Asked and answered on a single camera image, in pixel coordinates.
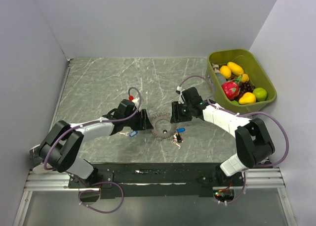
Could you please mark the red dragon fruit toy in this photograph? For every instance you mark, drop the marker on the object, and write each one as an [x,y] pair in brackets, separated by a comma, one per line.
[231,89]

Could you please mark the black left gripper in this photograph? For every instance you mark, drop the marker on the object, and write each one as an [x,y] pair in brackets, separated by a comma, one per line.
[144,123]

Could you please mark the grey bottle in bin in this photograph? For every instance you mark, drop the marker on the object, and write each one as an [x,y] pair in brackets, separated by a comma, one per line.
[219,76]

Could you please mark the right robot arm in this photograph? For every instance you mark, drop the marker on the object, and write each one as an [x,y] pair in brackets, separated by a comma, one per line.
[253,141]

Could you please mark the yellow mango toy upper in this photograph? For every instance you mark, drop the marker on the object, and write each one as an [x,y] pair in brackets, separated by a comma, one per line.
[235,68]

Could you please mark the yellow lemon toy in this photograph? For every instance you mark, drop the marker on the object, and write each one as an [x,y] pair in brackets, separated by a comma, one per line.
[225,71]

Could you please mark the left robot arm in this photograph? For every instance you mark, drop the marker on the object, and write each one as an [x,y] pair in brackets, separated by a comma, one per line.
[59,149]

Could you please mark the olive green plastic bin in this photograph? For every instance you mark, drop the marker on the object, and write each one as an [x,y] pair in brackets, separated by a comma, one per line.
[253,73]

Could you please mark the green lime toy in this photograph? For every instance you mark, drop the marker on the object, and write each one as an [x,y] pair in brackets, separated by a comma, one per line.
[260,94]

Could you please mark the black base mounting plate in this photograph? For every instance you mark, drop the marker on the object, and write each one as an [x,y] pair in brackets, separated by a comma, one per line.
[113,180]

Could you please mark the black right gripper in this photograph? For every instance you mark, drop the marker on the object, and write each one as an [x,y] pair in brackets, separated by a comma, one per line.
[176,112]

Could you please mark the key with blue tag attached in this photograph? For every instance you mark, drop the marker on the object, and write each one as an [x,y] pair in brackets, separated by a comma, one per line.
[180,130]

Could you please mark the yellow mango toy lower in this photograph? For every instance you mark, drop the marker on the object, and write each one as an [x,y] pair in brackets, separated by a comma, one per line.
[247,98]

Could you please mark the round metal key organizer disc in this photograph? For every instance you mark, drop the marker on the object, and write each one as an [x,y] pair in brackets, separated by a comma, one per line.
[163,129]

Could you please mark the dark purple grapes toy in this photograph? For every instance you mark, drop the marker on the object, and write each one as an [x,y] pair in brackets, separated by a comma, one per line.
[246,87]

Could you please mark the yellow mango toy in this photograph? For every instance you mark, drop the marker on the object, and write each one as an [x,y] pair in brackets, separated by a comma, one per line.
[235,68]
[247,98]

